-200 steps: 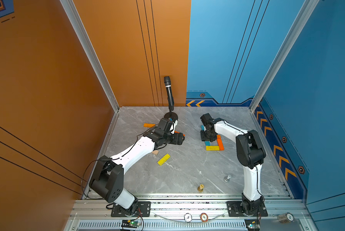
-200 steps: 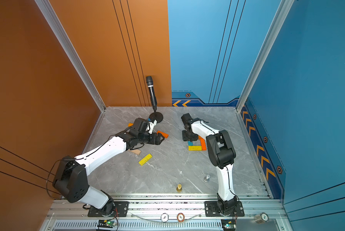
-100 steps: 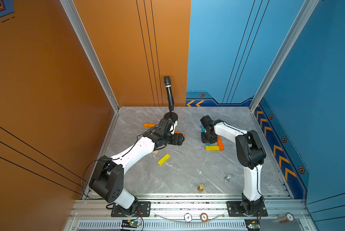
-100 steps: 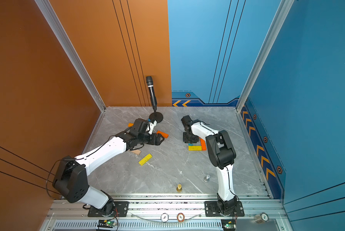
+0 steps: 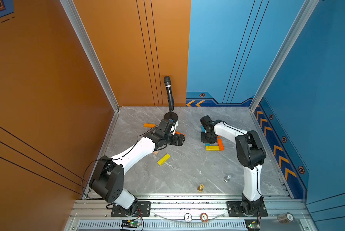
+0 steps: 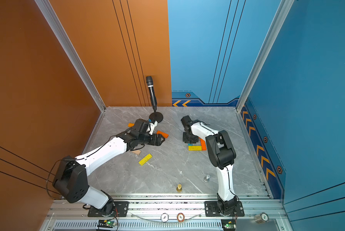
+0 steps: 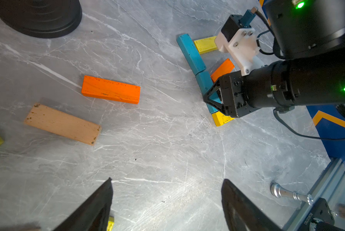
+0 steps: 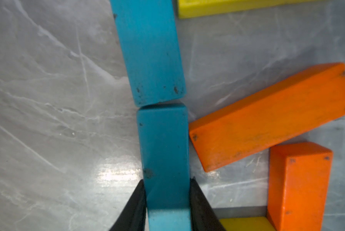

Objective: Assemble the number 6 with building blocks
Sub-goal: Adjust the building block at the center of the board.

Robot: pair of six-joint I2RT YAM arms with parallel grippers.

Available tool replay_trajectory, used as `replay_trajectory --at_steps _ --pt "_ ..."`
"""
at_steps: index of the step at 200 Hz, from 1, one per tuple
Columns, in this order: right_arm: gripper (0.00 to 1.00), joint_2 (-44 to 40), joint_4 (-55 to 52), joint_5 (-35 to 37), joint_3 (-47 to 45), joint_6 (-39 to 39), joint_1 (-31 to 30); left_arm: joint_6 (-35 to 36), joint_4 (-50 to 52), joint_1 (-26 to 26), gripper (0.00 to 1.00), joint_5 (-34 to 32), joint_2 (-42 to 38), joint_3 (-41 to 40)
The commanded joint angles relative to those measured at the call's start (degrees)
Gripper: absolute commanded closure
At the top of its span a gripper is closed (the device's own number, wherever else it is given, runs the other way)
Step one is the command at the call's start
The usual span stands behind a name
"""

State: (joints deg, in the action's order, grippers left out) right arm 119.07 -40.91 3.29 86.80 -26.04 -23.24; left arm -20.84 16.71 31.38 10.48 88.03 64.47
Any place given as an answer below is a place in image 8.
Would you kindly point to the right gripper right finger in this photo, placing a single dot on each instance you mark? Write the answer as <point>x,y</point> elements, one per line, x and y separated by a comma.
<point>203,217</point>

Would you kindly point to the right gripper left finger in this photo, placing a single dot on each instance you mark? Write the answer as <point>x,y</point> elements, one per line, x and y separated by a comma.
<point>133,216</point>

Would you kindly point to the yellow block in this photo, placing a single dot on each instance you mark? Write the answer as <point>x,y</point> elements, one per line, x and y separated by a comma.
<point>191,9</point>
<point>247,224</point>

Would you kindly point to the teal block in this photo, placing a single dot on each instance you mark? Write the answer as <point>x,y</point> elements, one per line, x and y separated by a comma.
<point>149,43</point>
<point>163,137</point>

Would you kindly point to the orange block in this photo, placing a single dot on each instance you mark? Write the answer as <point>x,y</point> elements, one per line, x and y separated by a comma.
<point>271,116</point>
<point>299,175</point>

